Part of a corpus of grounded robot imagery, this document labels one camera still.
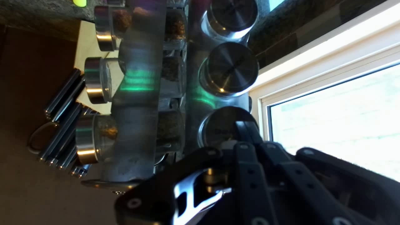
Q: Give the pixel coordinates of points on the steel revolving seasoning rack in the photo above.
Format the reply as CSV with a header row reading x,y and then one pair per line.
x,y
138,125

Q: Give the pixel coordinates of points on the white framed window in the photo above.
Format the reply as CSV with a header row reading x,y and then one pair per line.
x,y
333,50

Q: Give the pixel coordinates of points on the light wooden knife block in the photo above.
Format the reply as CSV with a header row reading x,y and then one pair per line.
x,y
85,45

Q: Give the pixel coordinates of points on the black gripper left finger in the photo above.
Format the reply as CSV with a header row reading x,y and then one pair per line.
x,y
233,187

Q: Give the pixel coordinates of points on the steel capped spice jar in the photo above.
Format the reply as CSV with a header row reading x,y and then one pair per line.
x,y
107,22
229,68
89,138
232,16
98,78

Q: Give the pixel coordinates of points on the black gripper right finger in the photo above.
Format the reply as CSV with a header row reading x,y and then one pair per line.
x,y
325,191

